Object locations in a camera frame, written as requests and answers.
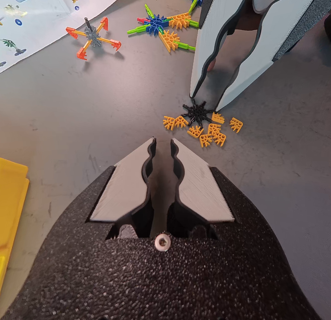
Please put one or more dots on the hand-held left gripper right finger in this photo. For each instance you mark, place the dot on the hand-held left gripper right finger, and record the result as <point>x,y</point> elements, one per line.
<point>204,193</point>

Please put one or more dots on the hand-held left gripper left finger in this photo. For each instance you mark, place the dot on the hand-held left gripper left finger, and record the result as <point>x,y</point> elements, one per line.
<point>121,193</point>

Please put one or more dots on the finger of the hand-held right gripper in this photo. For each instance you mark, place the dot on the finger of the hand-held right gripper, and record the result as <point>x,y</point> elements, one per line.
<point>214,23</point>
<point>271,33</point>

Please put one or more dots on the small yellow connectors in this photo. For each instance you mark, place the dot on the small yellow connectors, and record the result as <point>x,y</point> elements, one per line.
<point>218,118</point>

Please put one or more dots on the black snowflake connector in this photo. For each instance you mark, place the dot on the black snowflake connector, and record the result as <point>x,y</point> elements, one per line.
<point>197,113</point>

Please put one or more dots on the blue yellow green toy assembly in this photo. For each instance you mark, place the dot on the blue yellow green toy assembly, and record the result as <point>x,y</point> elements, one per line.
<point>155,21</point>

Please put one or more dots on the yellow plastic bin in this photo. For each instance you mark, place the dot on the yellow plastic bin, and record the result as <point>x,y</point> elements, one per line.
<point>13,196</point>

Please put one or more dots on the orange grey toy assembly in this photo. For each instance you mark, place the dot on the orange grey toy assembly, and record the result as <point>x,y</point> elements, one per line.
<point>92,35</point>

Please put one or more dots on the white instruction sheet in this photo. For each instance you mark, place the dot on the white instruction sheet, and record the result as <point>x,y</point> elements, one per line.
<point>46,28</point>

